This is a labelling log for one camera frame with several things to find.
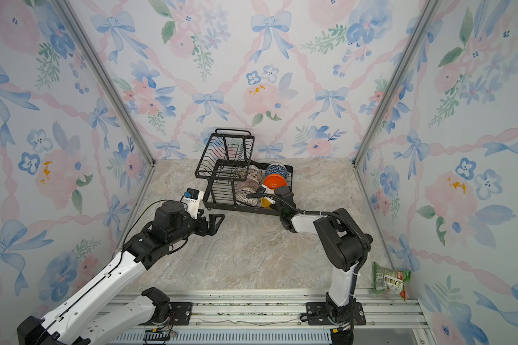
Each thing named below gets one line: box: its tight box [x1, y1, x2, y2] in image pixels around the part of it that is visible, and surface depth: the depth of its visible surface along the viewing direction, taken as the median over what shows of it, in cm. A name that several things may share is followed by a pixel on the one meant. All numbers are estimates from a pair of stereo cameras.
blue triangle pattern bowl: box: [264, 161, 289, 179], surface depth 112 cm
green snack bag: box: [372, 261, 412, 302], surface depth 79 cm
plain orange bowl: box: [263, 173, 288, 190], surface depth 105 cm
